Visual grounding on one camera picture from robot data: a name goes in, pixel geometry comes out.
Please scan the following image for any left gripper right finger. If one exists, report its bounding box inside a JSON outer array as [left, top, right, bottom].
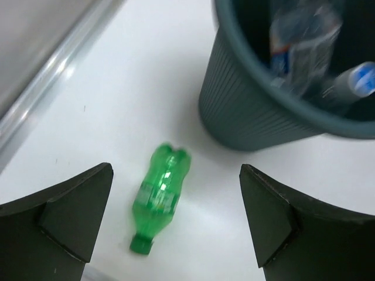
[[240, 164, 374, 280]]

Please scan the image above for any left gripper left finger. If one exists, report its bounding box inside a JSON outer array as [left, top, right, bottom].
[[1, 163, 113, 280]]

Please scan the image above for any clear bottle white cap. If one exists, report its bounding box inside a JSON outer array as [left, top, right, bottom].
[[321, 61, 374, 108]]

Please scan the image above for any clear bottle blue label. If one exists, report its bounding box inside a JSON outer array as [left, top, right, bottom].
[[269, 1, 342, 96]]

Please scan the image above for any dark green plastic bin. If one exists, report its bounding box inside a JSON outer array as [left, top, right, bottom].
[[199, 1, 374, 152]]

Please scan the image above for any green plastic bottle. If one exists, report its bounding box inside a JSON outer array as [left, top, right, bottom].
[[129, 143, 192, 255]]

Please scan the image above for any aluminium table frame rail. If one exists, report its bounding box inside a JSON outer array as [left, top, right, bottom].
[[1, 1, 124, 169]]

